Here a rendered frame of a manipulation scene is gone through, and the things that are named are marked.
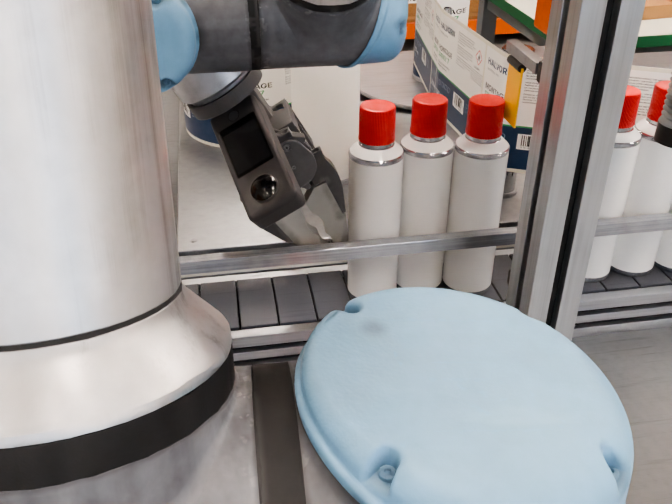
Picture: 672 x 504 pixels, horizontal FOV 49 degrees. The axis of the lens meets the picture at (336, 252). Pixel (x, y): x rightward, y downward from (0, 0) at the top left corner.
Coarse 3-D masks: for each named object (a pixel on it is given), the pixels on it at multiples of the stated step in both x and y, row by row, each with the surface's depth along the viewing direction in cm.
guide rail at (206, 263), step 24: (648, 216) 74; (360, 240) 70; (384, 240) 70; (408, 240) 70; (432, 240) 70; (456, 240) 71; (480, 240) 71; (504, 240) 72; (192, 264) 67; (216, 264) 68; (240, 264) 68; (264, 264) 68; (288, 264) 69
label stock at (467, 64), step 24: (456, 24) 98; (456, 48) 99; (480, 48) 92; (456, 72) 100; (480, 72) 93; (504, 72) 87; (528, 72) 86; (648, 72) 82; (456, 96) 101; (504, 96) 88; (528, 96) 87; (648, 96) 83; (456, 120) 103; (504, 120) 89; (528, 120) 88; (528, 144) 90
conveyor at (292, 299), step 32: (512, 256) 83; (192, 288) 78; (224, 288) 78; (256, 288) 78; (288, 288) 78; (320, 288) 78; (608, 288) 78; (256, 320) 73; (288, 320) 73; (320, 320) 73
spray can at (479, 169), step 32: (480, 96) 68; (480, 128) 67; (480, 160) 68; (480, 192) 70; (448, 224) 74; (480, 224) 72; (448, 256) 76; (480, 256) 74; (448, 288) 77; (480, 288) 76
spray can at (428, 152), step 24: (432, 96) 68; (432, 120) 67; (408, 144) 69; (432, 144) 68; (408, 168) 70; (432, 168) 69; (408, 192) 71; (432, 192) 70; (408, 216) 72; (432, 216) 72; (408, 264) 75; (432, 264) 75
